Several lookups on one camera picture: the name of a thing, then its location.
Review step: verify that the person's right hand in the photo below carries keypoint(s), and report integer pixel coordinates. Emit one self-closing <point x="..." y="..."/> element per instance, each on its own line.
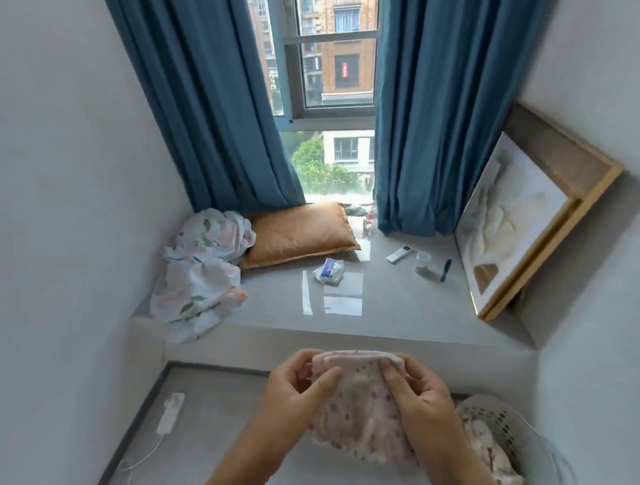
<point x="425" y="399"/>

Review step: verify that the pink dotted cloth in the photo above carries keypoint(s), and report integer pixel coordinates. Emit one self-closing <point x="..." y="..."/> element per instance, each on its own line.
<point x="362" y="414"/>

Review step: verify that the blue curtain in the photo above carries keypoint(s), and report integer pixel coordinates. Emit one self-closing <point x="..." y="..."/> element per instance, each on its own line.
<point x="450" y="110"/>
<point x="210" y="100"/>

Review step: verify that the orange pillow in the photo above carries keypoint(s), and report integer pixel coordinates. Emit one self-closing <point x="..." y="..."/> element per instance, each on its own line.
<point x="297" y="235"/>

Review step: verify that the pink clothes in basket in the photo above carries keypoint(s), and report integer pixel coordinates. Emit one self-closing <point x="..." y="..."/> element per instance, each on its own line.
<point x="487" y="452"/>

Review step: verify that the person's right thumb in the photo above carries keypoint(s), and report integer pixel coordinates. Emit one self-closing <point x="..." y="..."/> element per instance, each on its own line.
<point x="397" y="392"/>

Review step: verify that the translucent plastic cup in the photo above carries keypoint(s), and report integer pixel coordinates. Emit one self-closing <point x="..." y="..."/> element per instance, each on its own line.
<point x="422" y="262"/>

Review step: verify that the white power strip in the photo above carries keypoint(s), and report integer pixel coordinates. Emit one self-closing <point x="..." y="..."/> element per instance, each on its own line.
<point x="170" y="412"/>

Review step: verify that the black bag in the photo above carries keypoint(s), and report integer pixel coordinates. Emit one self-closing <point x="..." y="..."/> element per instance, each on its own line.
<point x="356" y="210"/>

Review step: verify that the white remote control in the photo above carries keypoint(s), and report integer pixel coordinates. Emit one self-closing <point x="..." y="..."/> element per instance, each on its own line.
<point x="398" y="255"/>

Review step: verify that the floral white bedsheet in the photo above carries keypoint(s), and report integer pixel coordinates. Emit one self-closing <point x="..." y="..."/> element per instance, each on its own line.
<point x="200" y="270"/>

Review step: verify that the wooden framed picture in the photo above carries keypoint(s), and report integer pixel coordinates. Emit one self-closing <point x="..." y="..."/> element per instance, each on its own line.
<point x="525" y="210"/>

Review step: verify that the grey window frame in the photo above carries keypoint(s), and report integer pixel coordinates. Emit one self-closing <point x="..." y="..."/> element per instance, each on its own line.
<point x="320" y="112"/>

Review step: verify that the person's left forearm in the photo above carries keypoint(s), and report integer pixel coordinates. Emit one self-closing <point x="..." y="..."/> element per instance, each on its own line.
<point x="240" y="454"/>

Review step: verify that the person's left hand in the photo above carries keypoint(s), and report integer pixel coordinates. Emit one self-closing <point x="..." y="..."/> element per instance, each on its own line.
<point x="287" y="394"/>

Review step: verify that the white laundry basket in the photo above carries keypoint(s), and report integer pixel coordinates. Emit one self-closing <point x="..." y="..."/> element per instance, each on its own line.
<point x="520" y="429"/>

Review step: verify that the white tissue pack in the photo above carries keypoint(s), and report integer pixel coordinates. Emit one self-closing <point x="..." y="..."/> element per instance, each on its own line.
<point x="330" y="271"/>

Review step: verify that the person's right forearm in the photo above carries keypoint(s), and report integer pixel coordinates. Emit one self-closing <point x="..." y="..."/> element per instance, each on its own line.
<point x="457" y="459"/>

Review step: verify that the small bottle with red cap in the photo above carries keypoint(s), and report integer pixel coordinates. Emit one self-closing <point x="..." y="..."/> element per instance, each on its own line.
<point x="369" y="222"/>

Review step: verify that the person's left thumb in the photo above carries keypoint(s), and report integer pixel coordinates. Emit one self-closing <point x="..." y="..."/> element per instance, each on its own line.
<point x="326" y="383"/>

